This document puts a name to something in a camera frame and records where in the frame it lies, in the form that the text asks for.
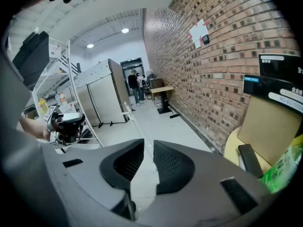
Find beige folding partition screen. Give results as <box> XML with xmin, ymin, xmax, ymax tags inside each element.
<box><xmin>74</xmin><ymin>58</ymin><xmax>134</xmax><ymax>129</ymax></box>

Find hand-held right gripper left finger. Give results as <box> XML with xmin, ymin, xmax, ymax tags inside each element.
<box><xmin>99</xmin><ymin>138</ymin><xmax>145</xmax><ymax>190</ymax></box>

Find person's left forearm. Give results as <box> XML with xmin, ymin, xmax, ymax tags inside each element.
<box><xmin>18</xmin><ymin>116</ymin><xmax>52</xmax><ymax>142</ymax></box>

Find white paper sheets with red tape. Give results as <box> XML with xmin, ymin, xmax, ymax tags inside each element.
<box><xmin>189</xmin><ymin>17</ymin><xmax>211</xmax><ymax>50</ymax></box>

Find white metal shelf rack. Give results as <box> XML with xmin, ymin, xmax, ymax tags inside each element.
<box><xmin>21</xmin><ymin>38</ymin><xmax>105</xmax><ymax>149</ymax></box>

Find small square wooden table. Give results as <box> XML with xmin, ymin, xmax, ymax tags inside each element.
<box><xmin>150</xmin><ymin>86</ymin><xmax>175</xmax><ymax>114</ymax></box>

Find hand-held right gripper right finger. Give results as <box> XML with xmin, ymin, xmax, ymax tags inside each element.
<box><xmin>153</xmin><ymin>140</ymin><xmax>196</xmax><ymax>195</ymax></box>

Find black box with blue stripe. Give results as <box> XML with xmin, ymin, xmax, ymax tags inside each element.
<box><xmin>243</xmin><ymin>74</ymin><xmax>303</xmax><ymax>116</ymax></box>

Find dark double door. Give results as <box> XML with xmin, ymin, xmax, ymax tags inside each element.
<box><xmin>120</xmin><ymin>57</ymin><xmax>144</xmax><ymax>97</ymax></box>

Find yellow bottle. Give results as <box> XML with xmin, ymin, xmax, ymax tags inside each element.
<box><xmin>38</xmin><ymin>98</ymin><xmax>49</xmax><ymax>116</ymax></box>

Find white sign on rack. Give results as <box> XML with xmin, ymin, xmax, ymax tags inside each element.
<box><xmin>48</xmin><ymin>44</ymin><xmax>62</xmax><ymax>59</ymax></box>

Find round yellow table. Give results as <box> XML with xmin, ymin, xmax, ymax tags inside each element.
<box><xmin>223</xmin><ymin>126</ymin><xmax>273</xmax><ymax>175</ymax></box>

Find black phone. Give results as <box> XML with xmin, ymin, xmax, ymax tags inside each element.
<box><xmin>238</xmin><ymin>143</ymin><xmax>264</xmax><ymax>179</ymax></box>

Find black chest-mounted screen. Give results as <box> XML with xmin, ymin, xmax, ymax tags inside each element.
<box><xmin>12</xmin><ymin>30</ymin><xmax>50</xmax><ymax>91</ymax></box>

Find large black and white box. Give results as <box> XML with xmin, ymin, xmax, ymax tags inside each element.
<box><xmin>258</xmin><ymin>53</ymin><xmax>303</xmax><ymax>82</ymax></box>

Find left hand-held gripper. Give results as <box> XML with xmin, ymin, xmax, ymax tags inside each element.
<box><xmin>43</xmin><ymin>105</ymin><xmax>86</xmax><ymax>149</ymax></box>

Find brown cabinet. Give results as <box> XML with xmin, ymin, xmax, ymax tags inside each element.
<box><xmin>150</xmin><ymin>78</ymin><xmax>163</xmax><ymax>89</ymax></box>

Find brown cardboard box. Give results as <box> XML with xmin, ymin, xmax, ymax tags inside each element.
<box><xmin>237</xmin><ymin>95</ymin><xmax>303</xmax><ymax>167</ymax></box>

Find black stair railing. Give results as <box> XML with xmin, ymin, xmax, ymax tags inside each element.
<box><xmin>58</xmin><ymin>54</ymin><xmax>82</xmax><ymax>76</ymax></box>

